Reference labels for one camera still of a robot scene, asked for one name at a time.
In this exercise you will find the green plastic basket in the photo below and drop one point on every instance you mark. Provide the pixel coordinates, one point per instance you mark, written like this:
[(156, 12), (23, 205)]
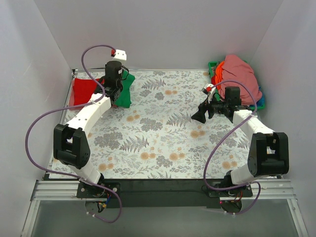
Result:
[(210, 66)]

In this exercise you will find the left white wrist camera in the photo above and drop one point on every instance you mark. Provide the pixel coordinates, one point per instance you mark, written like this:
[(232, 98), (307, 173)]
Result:
[(119, 55)]

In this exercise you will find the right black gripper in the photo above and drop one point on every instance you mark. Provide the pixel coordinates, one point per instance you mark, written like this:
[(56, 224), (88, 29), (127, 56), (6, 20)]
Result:
[(210, 108)]

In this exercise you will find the green t shirt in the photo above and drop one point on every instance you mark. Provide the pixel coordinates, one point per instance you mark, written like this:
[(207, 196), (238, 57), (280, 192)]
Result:
[(124, 99)]

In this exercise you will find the pink t shirt in basket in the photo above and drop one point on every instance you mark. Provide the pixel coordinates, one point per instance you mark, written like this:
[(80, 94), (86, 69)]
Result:
[(238, 70)]

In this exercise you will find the orange t shirt in basket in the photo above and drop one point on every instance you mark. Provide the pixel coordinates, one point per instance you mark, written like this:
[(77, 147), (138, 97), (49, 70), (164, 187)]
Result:
[(217, 73)]

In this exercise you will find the floral table cloth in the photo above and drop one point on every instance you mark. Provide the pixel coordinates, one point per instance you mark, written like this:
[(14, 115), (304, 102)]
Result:
[(156, 138)]

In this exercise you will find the folded red t shirt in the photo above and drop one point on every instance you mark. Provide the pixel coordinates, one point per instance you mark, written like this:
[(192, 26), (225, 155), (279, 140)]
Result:
[(86, 89)]

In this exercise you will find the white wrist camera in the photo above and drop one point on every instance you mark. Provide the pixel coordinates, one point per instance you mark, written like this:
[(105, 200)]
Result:
[(119, 55), (209, 90)]

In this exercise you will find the blue t shirt in basket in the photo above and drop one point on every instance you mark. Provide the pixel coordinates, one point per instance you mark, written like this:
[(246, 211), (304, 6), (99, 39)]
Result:
[(261, 103)]

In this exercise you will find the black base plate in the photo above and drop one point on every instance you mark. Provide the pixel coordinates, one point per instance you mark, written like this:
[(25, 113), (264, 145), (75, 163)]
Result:
[(146, 193)]

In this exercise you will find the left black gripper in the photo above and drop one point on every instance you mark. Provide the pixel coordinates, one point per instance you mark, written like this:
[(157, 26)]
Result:
[(114, 94)]

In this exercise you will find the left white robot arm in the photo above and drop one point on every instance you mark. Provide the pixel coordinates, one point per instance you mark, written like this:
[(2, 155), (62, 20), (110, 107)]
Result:
[(70, 145)]

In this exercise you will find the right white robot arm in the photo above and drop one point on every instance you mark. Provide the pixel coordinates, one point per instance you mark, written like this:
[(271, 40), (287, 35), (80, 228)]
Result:
[(268, 152)]

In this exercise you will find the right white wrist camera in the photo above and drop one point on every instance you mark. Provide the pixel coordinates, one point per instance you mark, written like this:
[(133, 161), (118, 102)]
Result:
[(209, 90)]

